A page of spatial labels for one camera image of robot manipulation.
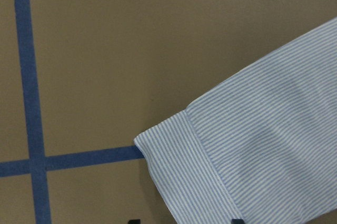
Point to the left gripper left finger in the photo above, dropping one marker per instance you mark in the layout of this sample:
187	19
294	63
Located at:
134	221

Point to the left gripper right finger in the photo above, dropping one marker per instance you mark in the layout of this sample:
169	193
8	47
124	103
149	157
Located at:
236	221

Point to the blue striped button shirt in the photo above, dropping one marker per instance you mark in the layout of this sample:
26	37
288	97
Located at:
260	146

